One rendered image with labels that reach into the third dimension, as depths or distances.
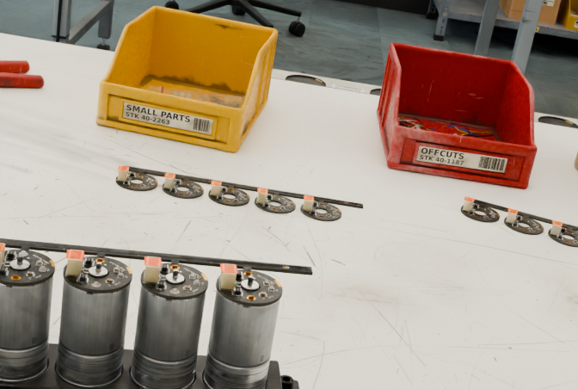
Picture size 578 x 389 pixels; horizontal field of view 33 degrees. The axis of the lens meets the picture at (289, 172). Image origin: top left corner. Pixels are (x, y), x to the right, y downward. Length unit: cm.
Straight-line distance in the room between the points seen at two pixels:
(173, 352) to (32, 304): 5
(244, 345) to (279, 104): 42
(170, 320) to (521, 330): 21
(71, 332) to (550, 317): 27
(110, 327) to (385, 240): 25
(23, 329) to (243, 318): 8
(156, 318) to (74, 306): 3
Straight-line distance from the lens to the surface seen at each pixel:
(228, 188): 61
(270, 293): 37
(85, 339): 37
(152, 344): 37
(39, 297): 37
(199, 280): 37
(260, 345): 37
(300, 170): 65
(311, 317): 48
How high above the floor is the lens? 99
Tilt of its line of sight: 22 degrees down
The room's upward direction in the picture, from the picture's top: 10 degrees clockwise
